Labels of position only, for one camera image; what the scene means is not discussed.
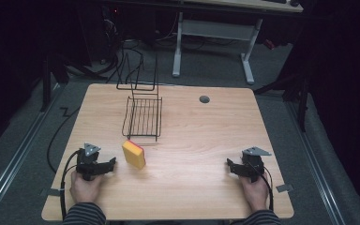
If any person's striped sleeve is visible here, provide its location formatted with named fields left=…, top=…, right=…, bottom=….
left=62, top=202, right=108, bottom=225
left=237, top=209, right=283, bottom=225

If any bundle of black cables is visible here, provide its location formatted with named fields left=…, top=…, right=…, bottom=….
left=65, top=18, right=144, bottom=84

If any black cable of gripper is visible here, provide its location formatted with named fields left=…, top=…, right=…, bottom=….
left=253, top=162, right=275, bottom=212
left=59, top=149, right=82, bottom=220

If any black floor cable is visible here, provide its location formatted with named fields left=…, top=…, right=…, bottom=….
left=46, top=106, right=82, bottom=174

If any yellow sponge with red edge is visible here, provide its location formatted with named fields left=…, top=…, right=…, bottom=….
left=121, top=139, right=147, bottom=171

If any white-legged desk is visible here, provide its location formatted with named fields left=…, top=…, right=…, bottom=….
left=106, top=0, right=305, bottom=85

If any black wire rack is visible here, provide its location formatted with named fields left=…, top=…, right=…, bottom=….
left=115, top=52, right=164, bottom=143

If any person's right hand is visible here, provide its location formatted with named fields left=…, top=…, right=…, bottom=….
left=237, top=172, right=270, bottom=214

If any person's left hand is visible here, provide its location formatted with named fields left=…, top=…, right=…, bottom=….
left=69, top=171, right=104, bottom=205

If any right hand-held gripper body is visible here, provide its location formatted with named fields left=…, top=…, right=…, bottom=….
left=232, top=146, right=273, bottom=184

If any black metal stand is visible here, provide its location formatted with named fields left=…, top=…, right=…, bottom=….
left=253, top=62, right=311, bottom=133
left=39, top=52, right=70, bottom=113

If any person's right striped sleeve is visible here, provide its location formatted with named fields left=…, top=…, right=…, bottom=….
left=237, top=209, right=283, bottom=225

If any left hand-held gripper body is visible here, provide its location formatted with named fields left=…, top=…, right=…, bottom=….
left=75, top=142, right=111, bottom=182

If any person's left striped sleeve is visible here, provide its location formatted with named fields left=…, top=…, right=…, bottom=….
left=62, top=202, right=108, bottom=225

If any grey tape strip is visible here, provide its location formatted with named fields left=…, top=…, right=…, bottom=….
left=276, top=184, right=294, bottom=193
left=38, top=187, right=64, bottom=198

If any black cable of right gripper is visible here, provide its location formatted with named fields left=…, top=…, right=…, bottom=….
left=253, top=162, right=275, bottom=212

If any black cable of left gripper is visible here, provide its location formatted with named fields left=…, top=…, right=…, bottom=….
left=59, top=149, right=82, bottom=220

